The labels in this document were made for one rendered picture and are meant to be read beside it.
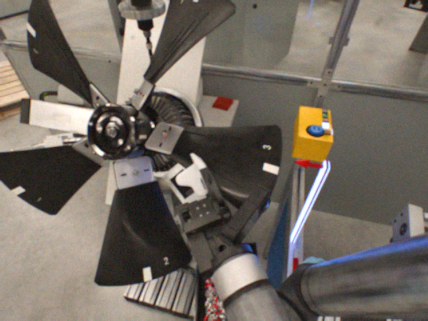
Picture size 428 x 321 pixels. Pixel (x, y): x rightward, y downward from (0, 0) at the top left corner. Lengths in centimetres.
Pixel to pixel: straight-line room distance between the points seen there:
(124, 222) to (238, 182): 28
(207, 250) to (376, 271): 22
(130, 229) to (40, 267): 137
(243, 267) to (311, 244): 148
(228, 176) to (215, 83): 83
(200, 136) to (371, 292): 42
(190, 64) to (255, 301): 66
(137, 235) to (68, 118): 40
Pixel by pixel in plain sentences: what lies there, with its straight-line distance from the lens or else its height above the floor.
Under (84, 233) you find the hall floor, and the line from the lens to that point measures 197.
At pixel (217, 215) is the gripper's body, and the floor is 121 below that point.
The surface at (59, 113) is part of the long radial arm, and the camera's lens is 88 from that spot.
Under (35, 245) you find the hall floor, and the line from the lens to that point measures 208.
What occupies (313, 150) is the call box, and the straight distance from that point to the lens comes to 84.
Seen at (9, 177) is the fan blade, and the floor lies 108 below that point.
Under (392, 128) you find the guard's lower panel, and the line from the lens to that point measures 146.
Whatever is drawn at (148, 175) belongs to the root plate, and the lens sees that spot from 65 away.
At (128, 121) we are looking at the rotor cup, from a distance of 57.
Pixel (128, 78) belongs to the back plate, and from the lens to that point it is 90.
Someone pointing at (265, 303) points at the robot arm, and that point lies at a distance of 38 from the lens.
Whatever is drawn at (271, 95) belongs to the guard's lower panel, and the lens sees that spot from 130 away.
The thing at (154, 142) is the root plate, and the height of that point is 119.
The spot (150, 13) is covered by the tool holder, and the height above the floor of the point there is 145.
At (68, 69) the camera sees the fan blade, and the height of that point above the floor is 129.
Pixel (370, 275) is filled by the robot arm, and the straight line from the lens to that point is 35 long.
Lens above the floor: 158
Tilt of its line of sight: 46 degrees down
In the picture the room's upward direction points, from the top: straight up
